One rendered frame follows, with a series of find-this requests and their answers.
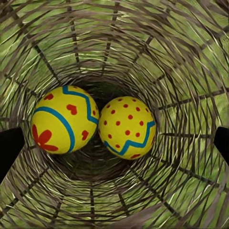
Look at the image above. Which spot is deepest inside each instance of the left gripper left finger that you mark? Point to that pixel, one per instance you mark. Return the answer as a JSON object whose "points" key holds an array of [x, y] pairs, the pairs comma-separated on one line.
{"points": [[11, 143]]}

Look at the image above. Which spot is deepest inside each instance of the easter egg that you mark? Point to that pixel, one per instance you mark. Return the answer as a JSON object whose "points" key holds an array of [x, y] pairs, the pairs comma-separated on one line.
{"points": [[64, 120], [126, 127]]}

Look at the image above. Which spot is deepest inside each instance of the wicker basket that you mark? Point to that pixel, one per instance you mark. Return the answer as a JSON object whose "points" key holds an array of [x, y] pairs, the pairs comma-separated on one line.
{"points": [[127, 175]]}

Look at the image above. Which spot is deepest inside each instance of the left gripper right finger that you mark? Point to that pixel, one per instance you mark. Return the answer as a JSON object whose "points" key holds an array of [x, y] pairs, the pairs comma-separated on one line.
{"points": [[221, 142]]}

